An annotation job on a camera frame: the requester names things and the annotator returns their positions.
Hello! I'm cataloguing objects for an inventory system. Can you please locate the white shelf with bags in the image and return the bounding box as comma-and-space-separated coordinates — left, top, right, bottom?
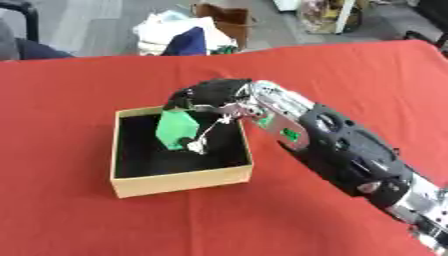
271, 0, 375, 35

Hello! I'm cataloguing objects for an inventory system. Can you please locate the tan cardboard box black inside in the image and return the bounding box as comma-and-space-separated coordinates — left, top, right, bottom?
108, 105, 256, 200

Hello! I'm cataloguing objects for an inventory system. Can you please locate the brown cardboard box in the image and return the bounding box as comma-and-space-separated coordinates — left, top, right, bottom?
190, 3, 259, 51

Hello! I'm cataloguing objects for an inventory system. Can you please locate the black chair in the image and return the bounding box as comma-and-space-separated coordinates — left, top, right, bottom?
0, 0, 76, 62

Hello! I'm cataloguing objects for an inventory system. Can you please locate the green block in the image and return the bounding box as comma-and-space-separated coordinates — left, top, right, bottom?
154, 109, 202, 152

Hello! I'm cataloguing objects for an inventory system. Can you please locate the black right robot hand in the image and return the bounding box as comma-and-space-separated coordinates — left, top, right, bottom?
161, 78, 263, 155

